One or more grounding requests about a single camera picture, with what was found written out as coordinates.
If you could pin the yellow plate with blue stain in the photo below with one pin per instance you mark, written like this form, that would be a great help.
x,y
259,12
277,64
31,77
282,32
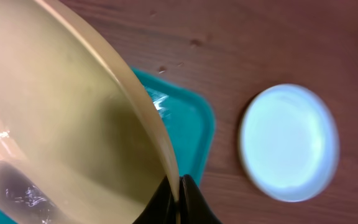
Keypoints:
x,y
46,35

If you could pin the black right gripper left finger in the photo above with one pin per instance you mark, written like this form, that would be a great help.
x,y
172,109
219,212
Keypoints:
x,y
161,208

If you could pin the light blue plate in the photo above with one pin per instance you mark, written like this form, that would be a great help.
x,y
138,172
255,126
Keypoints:
x,y
288,143

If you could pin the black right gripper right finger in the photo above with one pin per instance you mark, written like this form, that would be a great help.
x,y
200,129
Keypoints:
x,y
192,205

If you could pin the teal plastic tray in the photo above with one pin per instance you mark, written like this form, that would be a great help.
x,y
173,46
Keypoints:
x,y
185,124

